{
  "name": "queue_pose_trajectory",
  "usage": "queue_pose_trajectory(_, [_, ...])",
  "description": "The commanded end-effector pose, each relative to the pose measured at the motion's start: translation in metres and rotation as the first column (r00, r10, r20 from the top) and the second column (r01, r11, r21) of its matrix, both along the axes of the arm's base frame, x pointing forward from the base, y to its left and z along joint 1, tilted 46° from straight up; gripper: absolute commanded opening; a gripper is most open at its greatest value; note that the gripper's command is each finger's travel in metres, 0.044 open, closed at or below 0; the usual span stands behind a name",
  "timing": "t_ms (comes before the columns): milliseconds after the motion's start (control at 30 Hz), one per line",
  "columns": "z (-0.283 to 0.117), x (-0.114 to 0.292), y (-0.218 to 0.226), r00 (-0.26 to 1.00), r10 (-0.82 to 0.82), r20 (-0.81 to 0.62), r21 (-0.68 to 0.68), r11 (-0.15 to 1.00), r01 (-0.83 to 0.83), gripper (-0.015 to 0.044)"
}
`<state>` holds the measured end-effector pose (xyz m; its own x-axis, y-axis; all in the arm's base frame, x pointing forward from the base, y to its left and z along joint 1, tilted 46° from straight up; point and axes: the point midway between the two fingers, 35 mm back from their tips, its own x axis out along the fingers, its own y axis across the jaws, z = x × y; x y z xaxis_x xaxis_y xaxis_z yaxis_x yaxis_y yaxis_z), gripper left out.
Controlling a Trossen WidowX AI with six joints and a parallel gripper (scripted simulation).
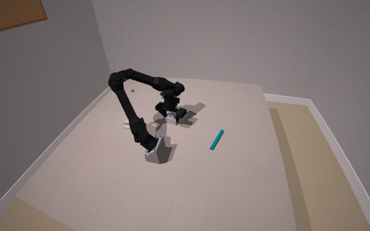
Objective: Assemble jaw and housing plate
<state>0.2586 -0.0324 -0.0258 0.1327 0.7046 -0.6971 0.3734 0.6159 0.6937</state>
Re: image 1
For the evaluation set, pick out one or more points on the teal rectangular bar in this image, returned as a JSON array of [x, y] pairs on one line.
[[217, 139]]

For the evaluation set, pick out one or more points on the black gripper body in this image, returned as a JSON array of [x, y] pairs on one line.
[[170, 106]]

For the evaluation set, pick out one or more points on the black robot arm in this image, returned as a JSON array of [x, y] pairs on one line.
[[137, 125]]

